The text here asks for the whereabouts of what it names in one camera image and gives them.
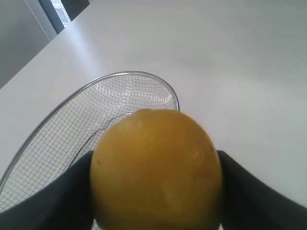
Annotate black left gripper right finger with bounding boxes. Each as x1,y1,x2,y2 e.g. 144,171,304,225
217,150,307,230

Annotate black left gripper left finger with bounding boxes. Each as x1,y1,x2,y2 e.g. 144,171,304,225
0,151,94,230

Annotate yellow lemon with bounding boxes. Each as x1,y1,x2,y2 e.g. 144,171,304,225
90,109,224,230

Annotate wire mesh basket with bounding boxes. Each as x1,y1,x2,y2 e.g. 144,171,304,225
0,71,179,211

